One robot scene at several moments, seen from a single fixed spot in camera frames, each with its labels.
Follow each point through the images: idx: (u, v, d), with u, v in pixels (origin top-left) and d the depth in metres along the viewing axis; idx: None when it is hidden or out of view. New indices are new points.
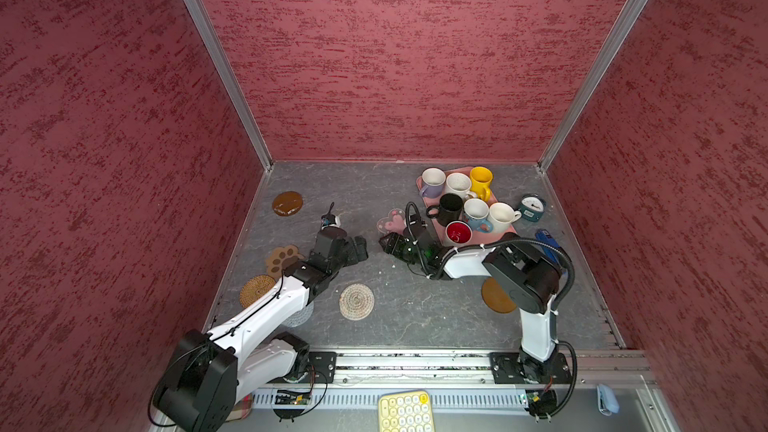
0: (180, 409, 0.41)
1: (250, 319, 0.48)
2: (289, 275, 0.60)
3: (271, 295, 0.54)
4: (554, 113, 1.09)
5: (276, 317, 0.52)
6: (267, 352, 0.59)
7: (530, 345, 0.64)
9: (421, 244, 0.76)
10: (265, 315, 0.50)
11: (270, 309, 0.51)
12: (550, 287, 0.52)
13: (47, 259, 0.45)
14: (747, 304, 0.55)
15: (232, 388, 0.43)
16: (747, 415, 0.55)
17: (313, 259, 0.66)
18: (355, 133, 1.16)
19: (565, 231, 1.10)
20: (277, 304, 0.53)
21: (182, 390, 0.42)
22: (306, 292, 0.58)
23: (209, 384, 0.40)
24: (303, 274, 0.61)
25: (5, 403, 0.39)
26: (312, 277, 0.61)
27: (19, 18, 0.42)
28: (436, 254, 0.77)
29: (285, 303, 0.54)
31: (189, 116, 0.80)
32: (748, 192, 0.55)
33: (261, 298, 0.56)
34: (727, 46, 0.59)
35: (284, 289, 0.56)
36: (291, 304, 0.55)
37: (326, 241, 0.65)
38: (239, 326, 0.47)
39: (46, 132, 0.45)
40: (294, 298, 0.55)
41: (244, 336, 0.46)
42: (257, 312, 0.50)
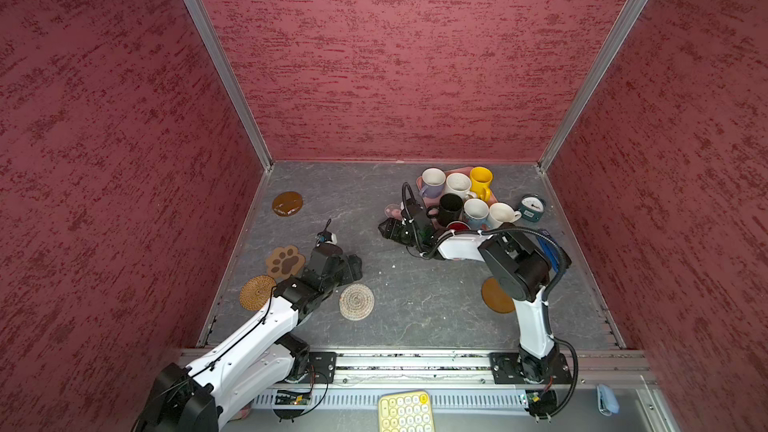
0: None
1: (231, 350, 0.47)
2: (279, 294, 0.58)
3: (256, 320, 0.52)
4: (554, 113, 1.09)
5: (261, 346, 0.51)
6: (260, 362, 0.59)
7: (527, 340, 0.65)
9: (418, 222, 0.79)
10: (250, 342, 0.49)
11: (254, 336, 0.50)
12: (537, 276, 0.55)
13: (47, 260, 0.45)
14: (747, 304, 0.55)
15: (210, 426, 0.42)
16: (748, 416, 0.55)
17: (307, 276, 0.64)
18: (355, 133, 1.16)
19: (565, 231, 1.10)
20: (263, 329, 0.51)
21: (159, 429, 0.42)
22: (294, 313, 0.56)
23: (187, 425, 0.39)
24: (293, 294, 0.59)
25: (5, 403, 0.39)
26: (302, 297, 0.58)
27: (19, 18, 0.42)
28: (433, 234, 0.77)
29: (271, 329, 0.52)
31: (189, 116, 0.80)
32: (748, 192, 0.55)
33: (247, 324, 0.51)
34: (727, 46, 0.59)
35: (271, 313, 0.54)
36: (277, 330, 0.53)
37: (321, 260, 0.63)
38: (220, 358, 0.46)
39: (47, 132, 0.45)
40: (280, 322, 0.53)
41: (223, 370, 0.44)
42: (239, 343, 0.48)
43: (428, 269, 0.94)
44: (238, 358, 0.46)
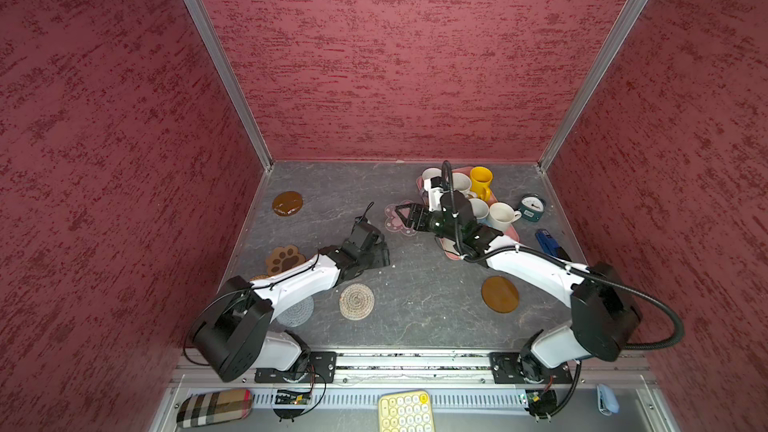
0: (210, 348, 0.43)
1: (285, 282, 0.51)
2: (324, 253, 0.63)
3: (306, 265, 0.58)
4: (554, 113, 1.09)
5: (308, 287, 0.54)
6: (282, 335, 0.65)
7: (542, 351, 0.63)
9: (462, 217, 0.64)
10: (300, 282, 0.53)
11: (304, 278, 0.54)
12: (629, 336, 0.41)
13: (46, 260, 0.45)
14: (747, 304, 0.55)
15: (259, 342, 0.45)
16: (748, 415, 0.55)
17: (346, 249, 0.69)
18: (355, 133, 1.16)
19: (565, 231, 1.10)
20: (311, 276, 0.55)
21: (218, 330, 0.45)
22: (334, 271, 0.59)
23: (244, 329, 0.43)
24: (334, 257, 0.63)
25: (5, 403, 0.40)
26: (342, 262, 0.63)
27: (19, 18, 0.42)
28: (475, 235, 0.64)
29: (318, 275, 0.57)
31: (189, 116, 0.80)
32: (748, 192, 0.55)
33: (298, 266, 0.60)
34: (727, 46, 0.59)
35: (317, 263, 0.59)
36: (322, 279, 0.57)
37: (363, 232, 0.68)
38: (277, 284, 0.50)
39: (46, 132, 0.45)
40: (325, 273, 0.58)
41: (280, 293, 0.49)
42: (291, 279, 0.52)
43: (428, 269, 0.94)
44: (292, 288, 0.51)
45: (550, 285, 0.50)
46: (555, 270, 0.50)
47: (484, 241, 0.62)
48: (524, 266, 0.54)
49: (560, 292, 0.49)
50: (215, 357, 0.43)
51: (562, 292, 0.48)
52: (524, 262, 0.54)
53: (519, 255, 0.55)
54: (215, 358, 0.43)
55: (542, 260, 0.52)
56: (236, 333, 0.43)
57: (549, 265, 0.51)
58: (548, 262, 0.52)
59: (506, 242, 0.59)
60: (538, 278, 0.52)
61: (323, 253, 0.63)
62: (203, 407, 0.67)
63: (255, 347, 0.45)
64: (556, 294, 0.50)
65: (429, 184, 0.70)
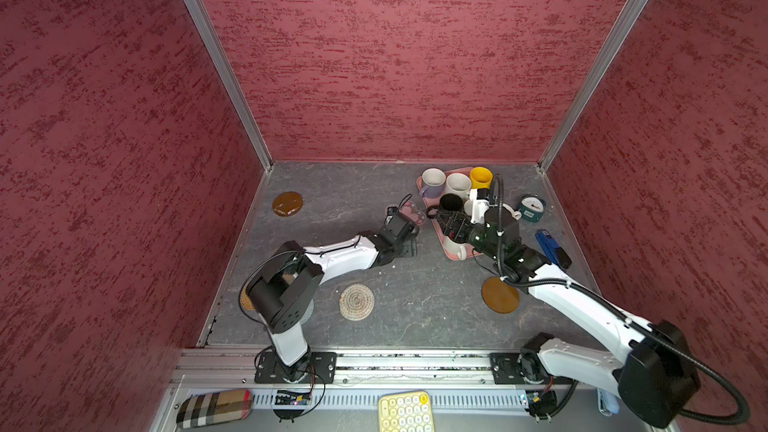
0: (265, 302, 0.48)
1: (330, 253, 0.55)
2: (364, 235, 0.67)
3: (351, 241, 0.62)
4: (554, 113, 1.09)
5: (350, 262, 0.58)
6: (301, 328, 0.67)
7: (553, 359, 0.61)
9: (507, 236, 0.60)
10: (343, 256, 0.56)
11: (347, 252, 0.58)
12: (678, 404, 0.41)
13: (47, 260, 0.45)
14: (747, 304, 0.55)
15: (305, 303, 0.49)
16: (748, 416, 0.55)
17: (383, 235, 0.73)
18: (355, 134, 1.16)
19: (565, 231, 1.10)
20: (353, 252, 0.59)
21: (272, 286, 0.49)
22: (372, 253, 0.63)
23: (299, 286, 0.47)
24: (373, 240, 0.67)
25: (5, 403, 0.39)
26: (380, 245, 0.66)
27: (19, 18, 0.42)
28: (520, 257, 0.60)
29: (360, 253, 0.60)
31: (189, 116, 0.80)
32: (748, 192, 0.55)
33: (344, 242, 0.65)
34: (727, 46, 0.59)
35: (360, 241, 0.64)
36: (363, 256, 0.61)
37: (400, 220, 0.72)
38: (325, 253, 0.54)
39: (47, 133, 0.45)
40: (366, 252, 0.62)
41: (327, 261, 0.53)
42: (335, 251, 0.56)
43: (428, 269, 0.94)
44: (337, 258, 0.55)
45: (600, 333, 0.47)
46: (611, 319, 0.46)
47: (530, 266, 0.58)
48: (571, 305, 0.50)
49: (613, 345, 0.45)
50: (268, 310, 0.47)
51: (616, 345, 0.45)
52: (572, 302, 0.50)
53: (568, 293, 0.51)
54: (269, 312, 0.47)
55: (595, 303, 0.48)
56: (291, 289, 0.47)
57: (604, 312, 0.47)
58: (603, 308, 0.47)
59: (555, 272, 0.55)
60: (585, 321, 0.49)
61: (364, 235, 0.67)
62: (203, 408, 0.67)
63: (303, 307, 0.50)
64: (606, 343, 0.47)
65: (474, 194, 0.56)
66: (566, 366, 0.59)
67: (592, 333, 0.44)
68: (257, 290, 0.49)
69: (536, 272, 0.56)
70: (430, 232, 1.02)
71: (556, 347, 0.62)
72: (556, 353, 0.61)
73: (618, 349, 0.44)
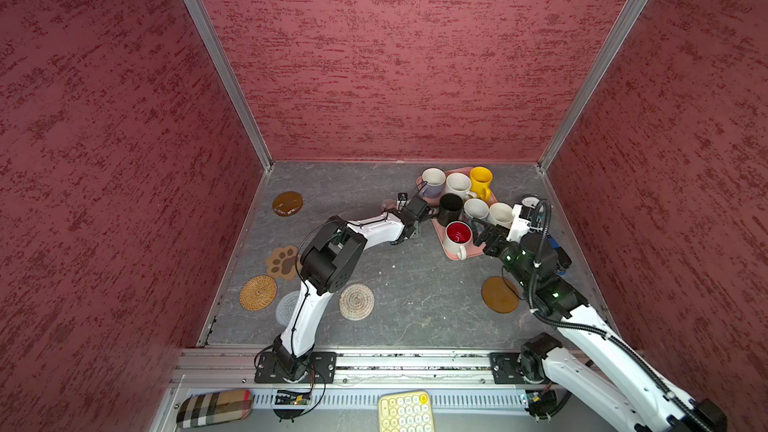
0: (318, 267, 0.57)
1: (365, 227, 0.62)
2: (391, 213, 0.75)
3: (382, 214, 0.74)
4: (554, 113, 1.09)
5: (382, 236, 0.67)
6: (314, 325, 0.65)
7: (563, 374, 0.60)
9: (543, 267, 0.56)
10: (376, 229, 0.64)
11: (380, 226, 0.66)
12: None
13: (46, 260, 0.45)
14: (747, 304, 0.55)
15: (352, 266, 0.58)
16: (748, 416, 0.55)
17: (405, 212, 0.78)
18: (355, 134, 1.16)
19: (565, 231, 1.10)
20: (384, 224, 0.68)
21: (322, 254, 0.58)
22: (400, 225, 0.72)
23: (347, 253, 0.56)
24: (398, 215, 0.75)
25: (5, 403, 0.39)
26: (403, 220, 0.74)
27: (19, 18, 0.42)
28: (553, 292, 0.57)
29: (390, 225, 0.69)
31: (189, 116, 0.80)
32: (748, 192, 0.55)
33: (376, 215, 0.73)
34: (727, 46, 0.59)
35: (388, 216, 0.72)
36: (393, 230, 0.70)
37: (419, 201, 0.82)
38: (363, 225, 0.63)
39: (46, 132, 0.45)
40: (395, 225, 0.70)
41: (368, 231, 0.62)
42: (370, 224, 0.64)
43: (428, 269, 0.94)
44: (374, 229, 0.64)
45: (633, 395, 0.45)
46: (650, 386, 0.44)
47: (563, 303, 0.55)
48: (605, 358, 0.48)
49: (647, 411, 0.44)
50: (323, 273, 0.56)
51: (650, 412, 0.43)
52: (607, 355, 0.48)
53: (604, 345, 0.49)
54: (324, 275, 0.56)
55: (633, 364, 0.46)
56: (340, 256, 0.56)
57: (643, 376, 0.45)
58: (643, 371, 0.45)
59: (591, 319, 0.52)
60: (618, 377, 0.47)
61: (391, 210, 0.76)
62: (204, 408, 0.67)
63: (350, 272, 0.59)
64: (638, 405, 0.45)
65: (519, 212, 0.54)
66: (575, 389, 0.58)
67: (622, 389, 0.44)
68: (311, 255, 0.58)
69: (570, 313, 0.53)
70: (430, 232, 1.02)
71: (566, 362, 0.61)
72: (566, 371, 0.60)
73: (652, 417, 0.43)
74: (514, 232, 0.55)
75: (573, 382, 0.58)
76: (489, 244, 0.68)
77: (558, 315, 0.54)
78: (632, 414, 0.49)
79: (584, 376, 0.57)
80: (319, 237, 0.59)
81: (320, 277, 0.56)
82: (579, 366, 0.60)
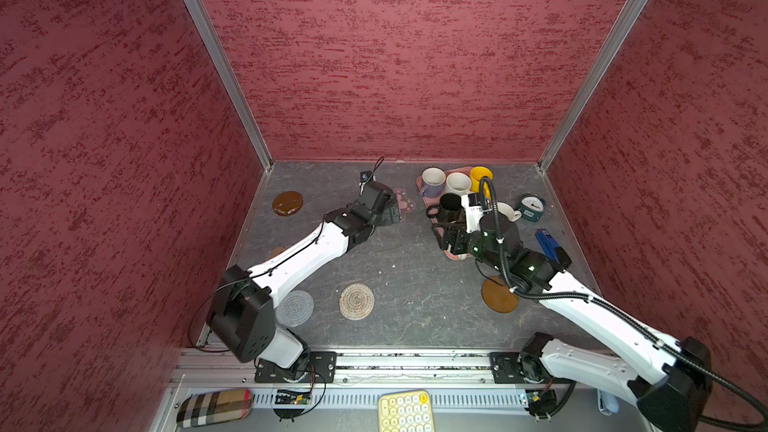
0: (226, 334, 0.45)
1: (290, 261, 0.49)
2: (330, 221, 0.58)
3: (309, 240, 0.54)
4: (554, 112, 1.08)
5: (314, 264, 0.52)
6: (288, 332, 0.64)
7: (560, 363, 0.60)
9: (507, 243, 0.54)
10: (304, 259, 0.50)
11: (310, 252, 0.52)
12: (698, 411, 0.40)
13: (46, 260, 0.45)
14: (746, 304, 0.55)
15: (269, 323, 0.45)
16: (747, 415, 0.55)
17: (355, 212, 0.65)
18: (355, 133, 1.16)
19: (565, 231, 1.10)
20: (312, 254, 0.51)
21: (227, 316, 0.46)
22: (345, 240, 0.56)
23: (250, 318, 0.42)
24: (345, 220, 0.59)
25: (5, 403, 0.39)
26: (353, 224, 0.59)
27: (18, 18, 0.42)
28: (528, 265, 0.55)
29: (321, 252, 0.53)
31: (189, 115, 0.80)
32: (748, 192, 0.55)
33: (300, 241, 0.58)
34: (727, 46, 0.59)
35: (323, 235, 0.55)
36: (327, 252, 0.54)
37: (372, 191, 0.63)
38: (277, 267, 0.48)
39: (46, 132, 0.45)
40: (333, 246, 0.54)
41: (281, 277, 0.47)
42: (291, 260, 0.49)
43: (428, 268, 0.94)
44: (293, 269, 0.48)
45: (624, 352, 0.45)
46: (639, 339, 0.43)
47: (541, 274, 0.53)
48: (594, 321, 0.47)
49: (641, 365, 0.43)
50: (231, 341, 0.44)
51: (644, 366, 0.43)
52: (594, 318, 0.47)
53: (587, 308, 0.48)
54: (232, 344, 0.44)
55: (620, 321, 0.45)
56: (244, 323, 0.43)
57: (632, 332, 0.44)
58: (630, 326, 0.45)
59: (571, 284, 0.51)
60: (608, 337, 0.46)
61: (331, 216, 0.59)
62: (204, 407, 0.67)
63: (268, 330, 0.46)
64: (630, 361, 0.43)
65: (465, 201, 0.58)
66: (574, 374, 0.58)
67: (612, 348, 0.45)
68: (225, 317, 0.46)
69: (550, 283, 0.52)
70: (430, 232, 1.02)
71: (560, 351, 0.62)
72: (562, 359, 0.60)
73: (646, 370, 0.43)
74: (471, 220, 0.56)
75: (572, 366, 0.58)
76: (455, 243, 0.66)
77: (538, 287, 0.52)
78: (623, 375, 0.49)
79: (578, 356, 0.58)
80: (220, 298, 0.45)
81: (229, 347, 0.44)
82: (571, 350, 0.61)
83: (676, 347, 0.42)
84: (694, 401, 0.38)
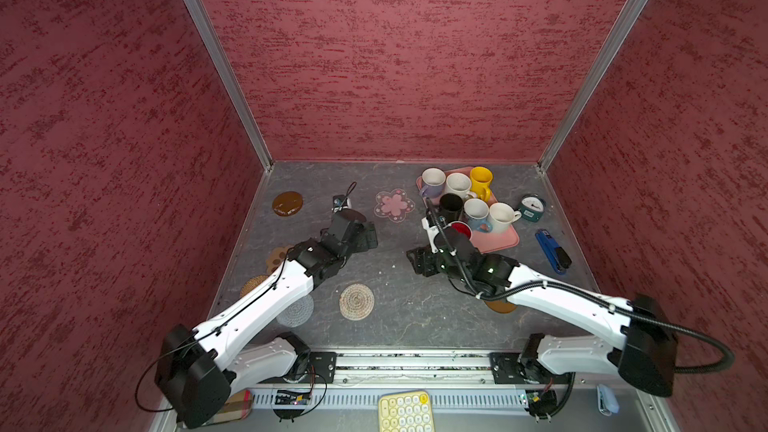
0: (173, 400, 0.41)
1: (242, 314, 0.45)
2: (294, 258, 0.54)
3: (266, 286, 0.49)
4: (554, 113, 1.09)
5: (272, 312, 0.48)
6: (268, 349, 0.59)
7: (553, 357, 0.61)
9: (461, 253, 0.57)
10: (259, 309, 0.46)
11: (266, 300, 0.47)
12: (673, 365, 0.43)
13: (46, 260, 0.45)
14: (747, 304, 0.55)
15: (221, 387, 0.43)
16: (747, 415, 0.55)
17: (326, 243, 0.60)
18: (355, 133, 1.16)
19: (565, 231, 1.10)
20: (267, 302, 0.47)
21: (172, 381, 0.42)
22: (308, 280, 0.52)
23: (192, 387, 0.39)
24: (312, 255, 0.55)
25: (5, 403, 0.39)
26: (319, 260, 0.54)
27: (19, 18, 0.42)
28: (488, 267, 0.57)
29: (279, 299, 0.48)
31: (189, 116, 0.80)
32: (748, 192, 0.55)
33: (256, 288, 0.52)
34: (727, 46, 0.59)
35: (283, 278, 0.51)
36: (288, 296, 0.50)
37: (343, 221, 0.58)
38: (226, 324, 0.44)
39: (46, 132, 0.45)
40: (292, 290, 0.50)
41: (229, 336, 0.43)
42: (244, 312, 0.45)
43: None
44: (244, 324, 0.44)
45: (590, 326, 0.47)
46: (597, 310, 0.46)
47: (501, 275, 0.55)
48: (558, 305, 0.49)
49: (606, 333, 0.45)
50: (178, 407, 0.41)
51: (608, 333, 0.45)
52: (556, 301, 0.49)
53: (548, 293, 0.50)
54: (179, 410, 0.41)
55: (578, 298, 0.48)
56: (188, 391, 0.39)
57: (589, 305, 0.46)
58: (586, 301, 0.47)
59: (526, 275, 0.53)
60: (574, 316, 0.48)
61: (295, 252, 0.55)
62: None
63: (220, 394, 0.43)
64: (596, 332, 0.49)
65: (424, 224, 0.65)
66: (567, 363, 0.58)
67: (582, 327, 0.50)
68: (172, 380, 0.42)
69: (509, 280, 0.54)
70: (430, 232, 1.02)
71: (549, 346, 0.63)
72: (554, 351, 0.61)
73: (611, 337, 0.45)
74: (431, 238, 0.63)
75: (562, 356, 0.59)
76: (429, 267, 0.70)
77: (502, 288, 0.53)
78: (603, 349, 0.51)
79: (564, 346, 0.59)
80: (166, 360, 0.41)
81: (177, 413, 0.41)
82: (558, 341, 0.62)
83: (628, 306, 0.44)
84: (659, 355, 0.41)
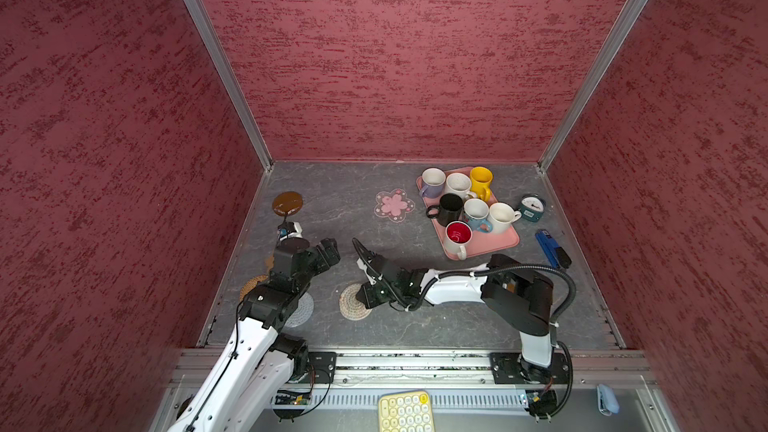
0: None
1: (210, 398, 0.43)
2: (245, 313, 0.52)
3: (228, 356, 0.47)
4: (554, 113, 1.09)
5: (245, 376, 0.47)
6: (259, 376, 0.59)
7: (532, 354, 0.62)
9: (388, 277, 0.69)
10: (227, 384, 0.45)
11: (233, 373, 0.46)
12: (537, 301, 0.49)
13: (46, 260, 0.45)
14: (747, 304, 0.55)
15: None
16: (748, 416, 0.55)
17: (276, 282, 0.58)
18: (355, 133, 1.16)
19: (565, 231, 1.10)
20: (234, 373, 0.46)
21: None
22: (269, 331, 0.50)
23: None
24: (264, 303, 0.53)
25: (5, 403, 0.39)
26: (273, 305, 0.53)
27: (19, 18, 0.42)
28: (410, 282, 0.68)
29: (245, 362, 0.47)
31: (189, 116, 0.80)
32: (748, 192, 0.55)
33: (218, 363, 0.47)
34: (727, 46, 0.59)
35: (241, 341, 0.49)
36: (255, 355, 0.49)
37: (284, 256, 0.56)
38: (198, 415, 0.42)
39: (46, 132, 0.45)
40: (255, 349, 0.48)
41: (206, 426, 0.41)
42: (213, 393, 0.44)
43: None
44: (217, 407, 0.43)
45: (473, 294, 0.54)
46: (469, 281, 0.54)
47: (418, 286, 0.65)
48: (448, 289, 0.58)
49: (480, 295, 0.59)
50: None
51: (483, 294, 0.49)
52: (444, 286, 0.59)
53: (440, 283, 0.60)
54: None
55: (455, 278, 0.58)
56: None
57: (461, 280, 0.56)
58: (459, 278, 0.57)
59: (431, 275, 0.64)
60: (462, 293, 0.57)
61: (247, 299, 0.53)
62: None
63: None
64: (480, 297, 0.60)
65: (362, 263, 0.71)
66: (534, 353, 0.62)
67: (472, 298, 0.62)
68: None
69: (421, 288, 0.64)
70: (430, 232, 1.02)
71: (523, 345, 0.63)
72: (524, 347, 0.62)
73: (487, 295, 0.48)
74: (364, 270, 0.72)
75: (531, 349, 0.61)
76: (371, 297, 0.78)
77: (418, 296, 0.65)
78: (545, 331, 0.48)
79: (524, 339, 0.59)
80: None
81: None
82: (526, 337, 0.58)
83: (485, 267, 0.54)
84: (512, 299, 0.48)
